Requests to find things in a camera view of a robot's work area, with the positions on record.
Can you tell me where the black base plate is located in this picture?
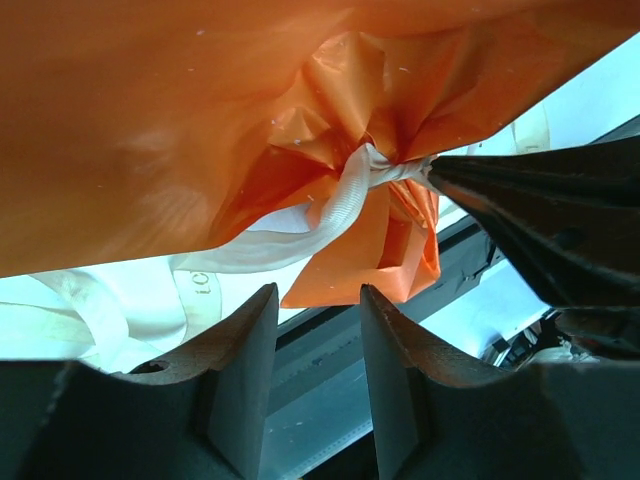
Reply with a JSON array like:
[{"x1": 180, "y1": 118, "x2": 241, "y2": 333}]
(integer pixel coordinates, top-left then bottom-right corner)
[{"x1": 437, "y1": 119, "x2": 639, "y2": 358}]

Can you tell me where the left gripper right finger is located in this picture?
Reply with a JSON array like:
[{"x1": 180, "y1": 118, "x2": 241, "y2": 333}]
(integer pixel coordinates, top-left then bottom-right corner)
[{"x1": 360, "y1": 285, "x2": 639, "y2": 479}]

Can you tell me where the cream printed ribbon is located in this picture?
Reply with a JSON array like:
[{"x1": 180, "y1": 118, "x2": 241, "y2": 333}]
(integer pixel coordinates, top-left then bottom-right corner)
[{"x1": 1, "y1": 143, "x2": 464, "y2": 373}]

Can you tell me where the orange wrapping paper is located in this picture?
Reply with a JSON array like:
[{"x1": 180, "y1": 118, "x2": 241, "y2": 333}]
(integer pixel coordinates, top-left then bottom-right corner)
[{"x1": 1, "y1": 1, "x2": 639, "y2": 277}]

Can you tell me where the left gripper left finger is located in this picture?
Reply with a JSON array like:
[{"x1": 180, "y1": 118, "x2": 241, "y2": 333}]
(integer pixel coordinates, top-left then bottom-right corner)
[{"x1": 1, "y1": 284, "x2": 279, "y2": 479}]

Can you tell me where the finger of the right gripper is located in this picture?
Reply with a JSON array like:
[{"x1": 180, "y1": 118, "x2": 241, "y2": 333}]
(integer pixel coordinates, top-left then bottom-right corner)
[{"x1": 428, "y1": 139, "x2": 639, "y2": 310}]

